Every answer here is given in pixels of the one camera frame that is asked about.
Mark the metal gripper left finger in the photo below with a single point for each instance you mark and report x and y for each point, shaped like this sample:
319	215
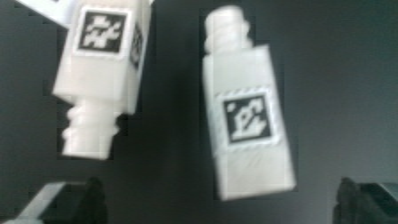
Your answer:
68	203

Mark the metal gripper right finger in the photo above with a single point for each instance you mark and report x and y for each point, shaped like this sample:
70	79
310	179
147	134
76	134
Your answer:
367	203

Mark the white leg lower left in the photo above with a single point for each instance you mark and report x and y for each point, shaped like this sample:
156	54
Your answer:
248	133

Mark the white leg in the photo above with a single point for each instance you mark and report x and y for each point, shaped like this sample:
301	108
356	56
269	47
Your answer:
100	71
248	133

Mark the white leg upper left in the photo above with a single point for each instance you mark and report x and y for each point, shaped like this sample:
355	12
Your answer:
100	71

